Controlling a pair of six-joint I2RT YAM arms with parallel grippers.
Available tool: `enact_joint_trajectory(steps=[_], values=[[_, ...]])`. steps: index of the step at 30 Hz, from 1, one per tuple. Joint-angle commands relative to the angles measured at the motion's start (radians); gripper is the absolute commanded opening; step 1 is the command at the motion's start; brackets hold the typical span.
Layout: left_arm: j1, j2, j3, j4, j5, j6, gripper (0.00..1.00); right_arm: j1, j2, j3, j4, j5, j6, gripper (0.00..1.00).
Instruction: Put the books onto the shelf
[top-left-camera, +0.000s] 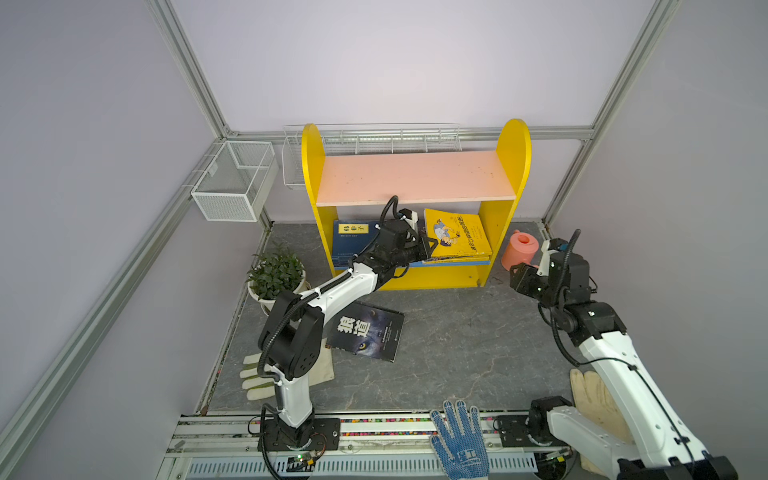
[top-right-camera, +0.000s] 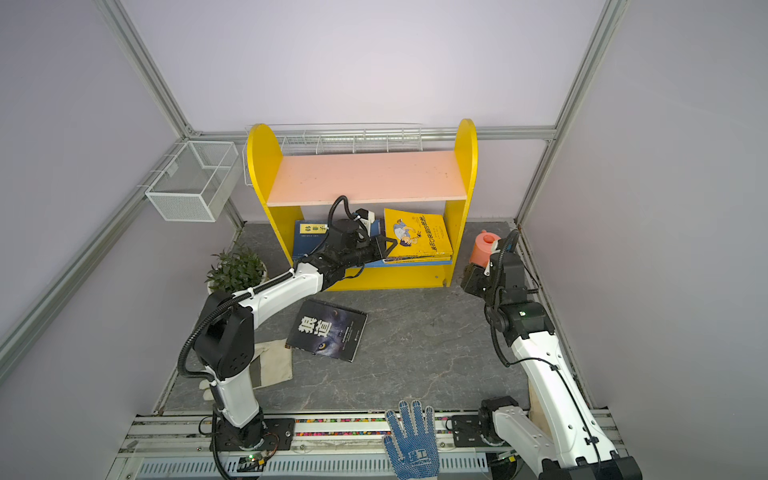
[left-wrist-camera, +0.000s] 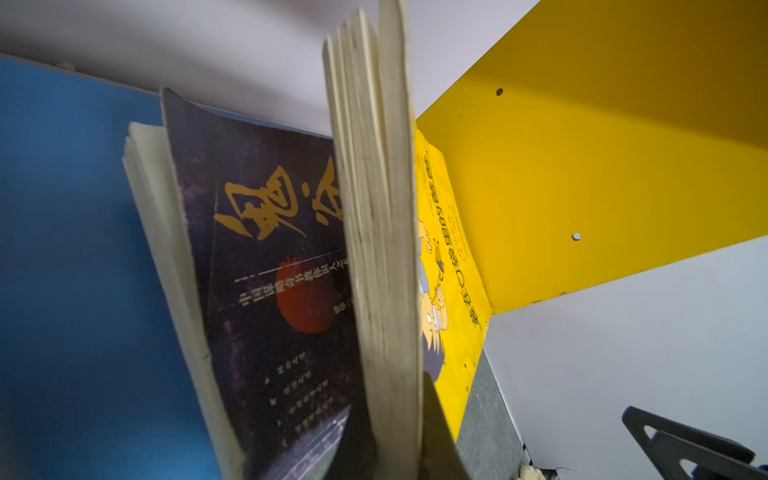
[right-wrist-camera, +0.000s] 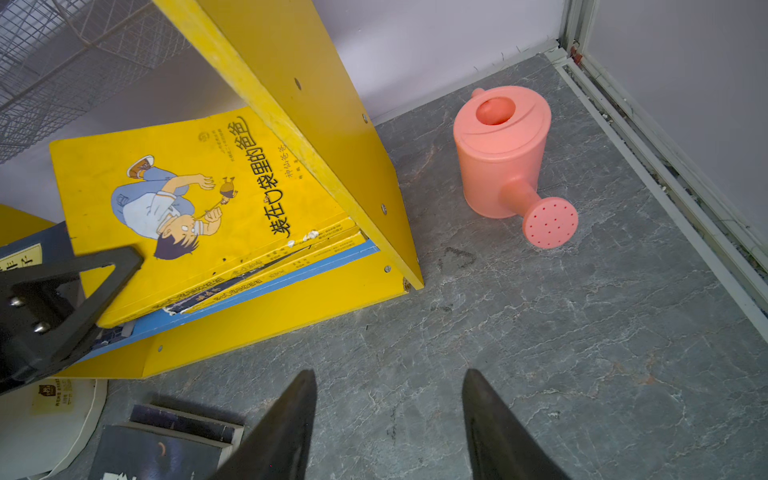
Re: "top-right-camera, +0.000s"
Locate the metal base rail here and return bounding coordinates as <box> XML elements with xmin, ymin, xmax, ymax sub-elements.
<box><xmin>107</xmin><ymin>411</ymin><xmax>531</xmax><ymax>479</ymax></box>

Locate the cream leather glove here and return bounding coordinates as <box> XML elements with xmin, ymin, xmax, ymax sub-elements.
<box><xmin>528</xmin><ymin>386</ymin><xmax>552</xmax><ymax>438</ymax></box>

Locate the black wolf cover book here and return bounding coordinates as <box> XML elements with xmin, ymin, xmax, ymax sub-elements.
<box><xmin>285</xmin><ymin>300</ymin><xmax>368</xmax><ymax>363</ymax></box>

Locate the purple book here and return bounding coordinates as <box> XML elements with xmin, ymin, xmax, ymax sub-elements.
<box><xmin>383</xmin><ymin>255</ymin><xmax>452</xmax><ymax>265</ymax></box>

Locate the blue dotted knit glove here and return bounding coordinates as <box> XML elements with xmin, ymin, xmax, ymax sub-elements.
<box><xmin>383</xmin><ymin>400</ymin><xmax>440</xmax><ymax>480</ymax></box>

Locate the green potted plant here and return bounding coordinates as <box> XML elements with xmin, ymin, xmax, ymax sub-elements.
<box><xmin>205</xmin><ymin>245</ymin><xmax>267</xmax><ymax>293</ymax></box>

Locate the white wire basket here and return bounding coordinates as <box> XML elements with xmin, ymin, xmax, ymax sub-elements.
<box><xmin>269</xmin><ymin>123</ymin><xmax>425</xmax><ymax>156</ymax></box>

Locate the pink upper shelf board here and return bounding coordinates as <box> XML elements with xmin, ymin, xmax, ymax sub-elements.
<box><xmin>266</xmin><ymin>151</ymin><xmax>477</xmax><ymax>207</ymax></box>

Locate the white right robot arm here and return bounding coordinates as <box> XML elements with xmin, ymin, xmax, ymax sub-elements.
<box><xmin>462</xmin><ymin>249</ymin><xmax>642</xmax><ymax>479</ymax></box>

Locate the white mesh basket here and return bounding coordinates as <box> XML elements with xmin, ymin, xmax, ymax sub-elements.
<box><xmin>145</xmin><ymin>140</ymin><xmax>242</xmax><ymax>223</ymax></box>

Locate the aluminium frame post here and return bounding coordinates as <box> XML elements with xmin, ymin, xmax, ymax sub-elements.
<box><xmin>93</xmin><ymin>0</ymin><xmax>196</xmax><ymax>139</ymax></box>

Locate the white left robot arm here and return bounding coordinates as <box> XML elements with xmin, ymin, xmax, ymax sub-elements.
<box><xmin>177</xmin><ymin>215</ymin><xmax>397</xmax><ymax>450</ymax></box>

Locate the yellow bookshelf frame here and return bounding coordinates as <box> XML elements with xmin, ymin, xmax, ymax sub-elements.
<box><xmin>244</xmin><ymin>119</ymin><xmax>478</xmax><ymax>256</ymax></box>

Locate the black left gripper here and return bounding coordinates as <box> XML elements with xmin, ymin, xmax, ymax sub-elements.
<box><xmin>343</xmin><ymin>234</ymin><xmax>397</xmax><ymax>269</ymax></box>

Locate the beige grey work glove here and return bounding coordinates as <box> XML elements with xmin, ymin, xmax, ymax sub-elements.
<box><xmin>200</xmin><ymin>338</ymin><xmax>294</xmax><ymax>401</ymax></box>

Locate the dark blue book yellow label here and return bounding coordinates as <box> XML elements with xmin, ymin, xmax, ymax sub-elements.
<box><xmin>292</xmin><ymin>220</ymin><xmax>333</xmax><ymax>267</ymax></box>

